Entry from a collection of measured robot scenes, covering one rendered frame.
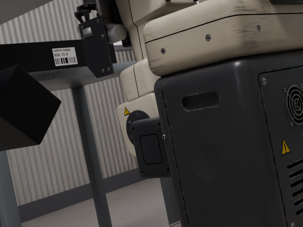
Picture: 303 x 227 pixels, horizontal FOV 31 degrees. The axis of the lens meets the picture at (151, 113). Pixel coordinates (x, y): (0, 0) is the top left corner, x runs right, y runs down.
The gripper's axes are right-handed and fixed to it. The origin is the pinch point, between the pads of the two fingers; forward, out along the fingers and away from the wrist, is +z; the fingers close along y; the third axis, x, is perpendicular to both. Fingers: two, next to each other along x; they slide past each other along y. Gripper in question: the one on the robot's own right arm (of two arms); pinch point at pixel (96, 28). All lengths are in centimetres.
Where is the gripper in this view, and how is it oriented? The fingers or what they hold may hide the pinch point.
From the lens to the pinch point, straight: 212.2
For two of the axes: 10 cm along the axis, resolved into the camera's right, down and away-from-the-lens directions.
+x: 7.0, -1.5, -7.0
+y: -6.9, 1.5, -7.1
